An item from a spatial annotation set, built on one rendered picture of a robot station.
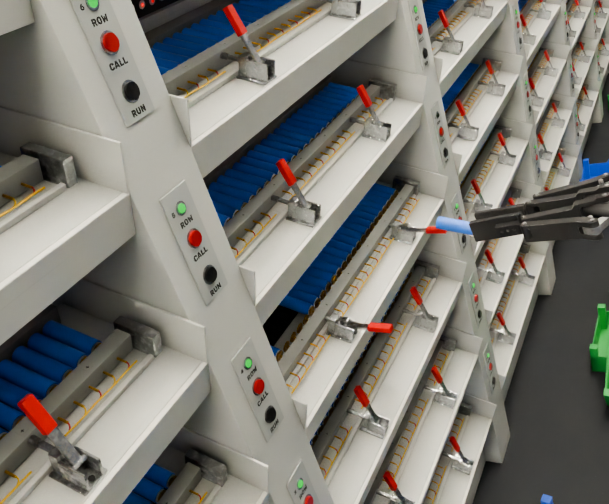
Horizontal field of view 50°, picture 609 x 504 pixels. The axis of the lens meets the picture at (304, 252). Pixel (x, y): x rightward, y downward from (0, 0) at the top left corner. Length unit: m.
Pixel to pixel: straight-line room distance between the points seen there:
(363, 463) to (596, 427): 0.88
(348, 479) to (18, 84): 0.70
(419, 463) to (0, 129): 0.93
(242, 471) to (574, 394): 1.24
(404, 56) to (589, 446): 1.04
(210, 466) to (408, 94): 0.74
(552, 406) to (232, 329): 1.27
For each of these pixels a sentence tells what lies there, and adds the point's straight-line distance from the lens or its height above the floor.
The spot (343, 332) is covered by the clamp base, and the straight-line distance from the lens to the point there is 0.94.
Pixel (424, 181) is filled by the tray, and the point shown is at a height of 0.78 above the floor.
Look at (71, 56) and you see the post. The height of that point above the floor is 1.24.
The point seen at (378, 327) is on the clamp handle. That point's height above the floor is 0.76.
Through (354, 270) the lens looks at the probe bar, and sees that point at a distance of 1.03.
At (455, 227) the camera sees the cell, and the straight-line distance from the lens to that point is 0.93.
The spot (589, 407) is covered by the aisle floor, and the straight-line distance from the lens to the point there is 1.85.
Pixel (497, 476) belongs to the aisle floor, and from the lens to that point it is 1.71.
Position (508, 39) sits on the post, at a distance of 1.88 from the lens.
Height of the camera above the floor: 1.29
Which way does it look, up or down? 27 degrees down
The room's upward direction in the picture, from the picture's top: 19 degrees counter-clockwise
